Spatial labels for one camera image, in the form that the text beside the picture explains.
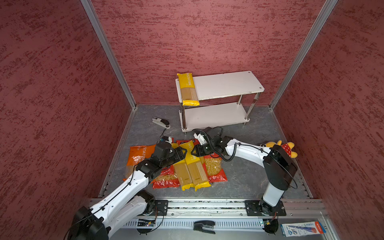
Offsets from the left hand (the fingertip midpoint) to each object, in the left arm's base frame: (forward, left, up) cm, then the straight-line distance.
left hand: (183, 155), depth 80 cm
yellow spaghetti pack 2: (-7, +1, -7) cm, 10 cm away
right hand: (+2, -5, -3) cm, 7 cm away
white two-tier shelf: (+55, -30, -8) cm, 63 cm away
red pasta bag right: (-1, -17, -8) cm, 19 cm away
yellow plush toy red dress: (+10, -65, -6) cm, 66 cm away
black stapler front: (-31, -12, -10) cm, 34 cm away
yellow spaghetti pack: (-4, -8, -5) cm, 10 cm away
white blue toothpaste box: (-31, -57, -10) cm, 66 cm away
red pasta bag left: (-10, +9, -7) cm, 16 cm away
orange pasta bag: (+4, +29, -7) cm, 30 cm away
